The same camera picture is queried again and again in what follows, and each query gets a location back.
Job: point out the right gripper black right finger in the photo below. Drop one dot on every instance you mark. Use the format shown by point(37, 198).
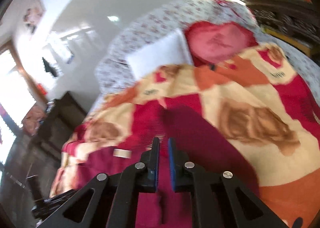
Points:
point(217, 199)

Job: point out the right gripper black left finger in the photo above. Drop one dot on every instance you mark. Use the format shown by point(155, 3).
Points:
point(110, 200)

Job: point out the dark red garment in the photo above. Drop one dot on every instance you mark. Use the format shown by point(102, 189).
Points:
point(202, 142)

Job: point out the dark wooden side table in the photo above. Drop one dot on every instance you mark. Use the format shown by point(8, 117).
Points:
point(49, 129)

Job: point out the orange red patterned blanket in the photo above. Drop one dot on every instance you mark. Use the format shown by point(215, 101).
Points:
point(256, 100)

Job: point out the floral quilt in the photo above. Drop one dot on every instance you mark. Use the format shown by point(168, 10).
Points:
point(113, 74)

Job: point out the dark hanging cloth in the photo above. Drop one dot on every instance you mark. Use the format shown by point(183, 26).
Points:
point(48, 68)

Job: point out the red heart-shaped cushion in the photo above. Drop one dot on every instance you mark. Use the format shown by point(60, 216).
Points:
point(211, 43)

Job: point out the white pillow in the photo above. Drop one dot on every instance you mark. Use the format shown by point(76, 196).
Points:
point(171, 49)

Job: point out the dark carved wooden headboard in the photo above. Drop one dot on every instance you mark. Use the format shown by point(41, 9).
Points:
point(297, 20)

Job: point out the red wall sticker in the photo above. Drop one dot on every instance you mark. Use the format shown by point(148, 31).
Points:
point(41, 89)

